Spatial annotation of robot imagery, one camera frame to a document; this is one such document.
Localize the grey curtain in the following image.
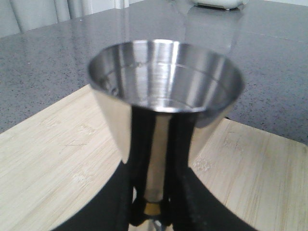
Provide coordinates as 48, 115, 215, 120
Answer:
0, 0, 174, 39

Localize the white appliance on counter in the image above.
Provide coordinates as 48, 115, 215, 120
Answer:
192, 0, 248, 11

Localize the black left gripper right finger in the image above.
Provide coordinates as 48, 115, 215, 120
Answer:
172, 167, 259, 231

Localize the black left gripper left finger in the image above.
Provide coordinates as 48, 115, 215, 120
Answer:
51, 166, 135, 231

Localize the steel hourglass jigger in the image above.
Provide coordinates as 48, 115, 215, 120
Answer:
88, 39, 244, 231

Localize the light wooden cutting board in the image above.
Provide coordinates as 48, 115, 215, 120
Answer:
0, 86, 308, 231

